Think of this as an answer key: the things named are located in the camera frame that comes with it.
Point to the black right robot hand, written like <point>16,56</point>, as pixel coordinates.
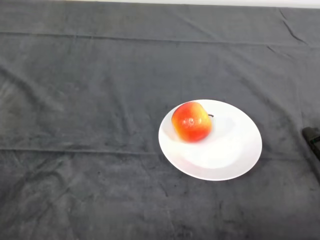
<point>314,141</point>

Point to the red yellow apple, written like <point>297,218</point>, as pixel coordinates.
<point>191,123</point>

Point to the white round plate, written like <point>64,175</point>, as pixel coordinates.
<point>220,155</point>

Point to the black table cloth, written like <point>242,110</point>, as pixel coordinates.
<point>100,100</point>

